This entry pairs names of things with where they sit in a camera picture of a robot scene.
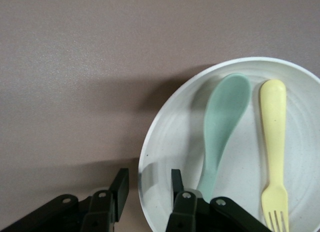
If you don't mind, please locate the round white plate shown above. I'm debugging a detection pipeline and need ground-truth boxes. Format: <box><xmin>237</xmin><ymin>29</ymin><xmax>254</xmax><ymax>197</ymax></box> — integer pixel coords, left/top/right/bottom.
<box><xmin>138</xmin><ymin>57</ymin><xmax>320</xmax><ymax>232</ymax></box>

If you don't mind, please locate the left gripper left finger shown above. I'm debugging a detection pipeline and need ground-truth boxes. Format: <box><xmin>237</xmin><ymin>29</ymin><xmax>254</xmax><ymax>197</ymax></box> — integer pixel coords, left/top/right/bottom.
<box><xmin>0</xmin><ymin>168</ymin><xmax>130</xmax><ymax>232</ymax></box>

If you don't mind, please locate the yellow plastic fork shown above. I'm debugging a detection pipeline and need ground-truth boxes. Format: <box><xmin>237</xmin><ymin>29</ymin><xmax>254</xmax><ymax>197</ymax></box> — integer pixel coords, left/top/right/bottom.
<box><xmin>259</xmin><ymin>79</ymin><xmax>290</xmax><ymax>232</ymax></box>

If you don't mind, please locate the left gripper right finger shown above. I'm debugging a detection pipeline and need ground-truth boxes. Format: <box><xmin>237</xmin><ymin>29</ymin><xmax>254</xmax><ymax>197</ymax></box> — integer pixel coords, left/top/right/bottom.
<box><xmin>166</xmin><ymin>168</ymin><xmax>272</xmax><ymax>232</ymax></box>

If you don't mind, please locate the brown table mat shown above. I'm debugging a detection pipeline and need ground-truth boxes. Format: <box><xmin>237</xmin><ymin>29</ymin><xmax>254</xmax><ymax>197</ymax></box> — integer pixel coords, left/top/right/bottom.
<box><xmin>0</xmin><ymin>0</ymin><xmax>320</xmax><ymax>232</ymax></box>

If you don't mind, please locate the green plastic spoon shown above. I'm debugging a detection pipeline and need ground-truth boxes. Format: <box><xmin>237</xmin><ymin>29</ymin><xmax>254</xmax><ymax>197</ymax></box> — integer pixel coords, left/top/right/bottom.
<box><xmin>196</xmin><ymin>73</ymin><xmax>252</xmax><ymax>202</ymax></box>

